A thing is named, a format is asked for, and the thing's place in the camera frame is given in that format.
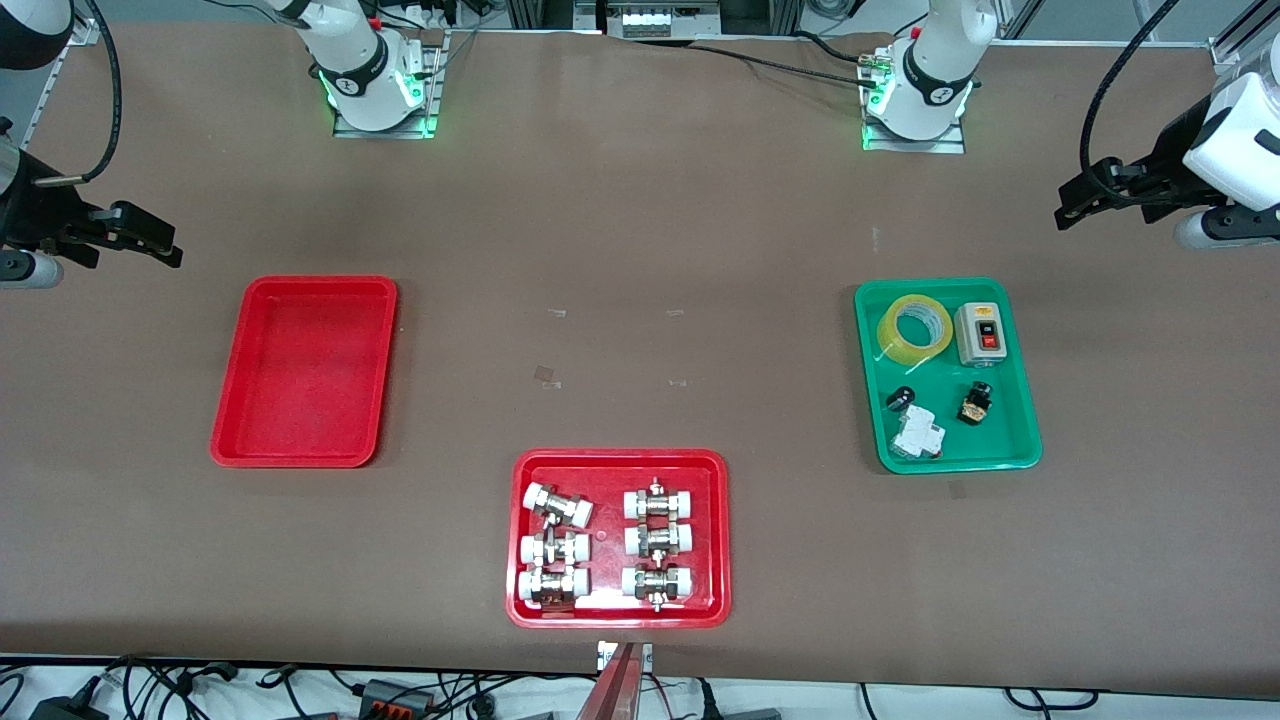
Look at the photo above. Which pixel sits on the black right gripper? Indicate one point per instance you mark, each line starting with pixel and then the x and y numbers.
pixel 28 215

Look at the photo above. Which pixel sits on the white circuit breaker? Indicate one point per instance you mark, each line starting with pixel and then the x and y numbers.
pixel 918 434

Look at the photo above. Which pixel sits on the black power adapter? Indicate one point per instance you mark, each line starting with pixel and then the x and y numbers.
pixel 65 710

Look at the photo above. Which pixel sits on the silver metal bracket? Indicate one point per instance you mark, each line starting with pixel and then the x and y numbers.
pixel 645 655

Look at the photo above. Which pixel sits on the yellow tape roll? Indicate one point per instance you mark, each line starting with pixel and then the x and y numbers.
pixel 905 352

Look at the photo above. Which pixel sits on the white power strip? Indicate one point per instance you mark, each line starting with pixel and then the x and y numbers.
pixel 660 22

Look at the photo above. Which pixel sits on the black yellow push button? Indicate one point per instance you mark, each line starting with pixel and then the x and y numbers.
pixel 974 405

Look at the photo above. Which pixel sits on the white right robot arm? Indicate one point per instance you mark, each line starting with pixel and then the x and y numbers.
pixel 360 60

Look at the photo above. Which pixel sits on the green plastic tray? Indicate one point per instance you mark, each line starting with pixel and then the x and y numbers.
pixel 985 445

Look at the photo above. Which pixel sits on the red plastic tray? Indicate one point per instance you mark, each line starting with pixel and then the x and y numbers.
pixel 607 600
pixel 300 370

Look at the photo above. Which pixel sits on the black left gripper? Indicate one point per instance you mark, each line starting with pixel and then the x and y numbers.
pixel 1163 163

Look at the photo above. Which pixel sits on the aluminium arm base plate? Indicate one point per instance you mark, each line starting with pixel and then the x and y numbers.
pixel 428 100
pixel 950 146

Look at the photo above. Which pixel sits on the brown tape square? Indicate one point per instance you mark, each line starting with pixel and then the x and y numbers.
pixel 546 374

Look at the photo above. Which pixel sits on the red aluminium bar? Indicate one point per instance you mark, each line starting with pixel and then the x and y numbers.
pixel 612 695

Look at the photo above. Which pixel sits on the grey switch box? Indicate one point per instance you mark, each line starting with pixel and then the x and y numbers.
pixel 975 345

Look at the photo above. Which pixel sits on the white metal pipe fitting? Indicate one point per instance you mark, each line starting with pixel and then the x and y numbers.
pixel 658 582
pixel 660 503
pixel 555 549
pixel 550 585
pixel 660 540
pixel 560 507

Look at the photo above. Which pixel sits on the grey connector block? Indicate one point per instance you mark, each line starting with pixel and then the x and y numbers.
pixel 395 698

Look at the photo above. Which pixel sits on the small black cylinder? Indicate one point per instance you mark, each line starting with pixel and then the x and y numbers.
pixel 901 398

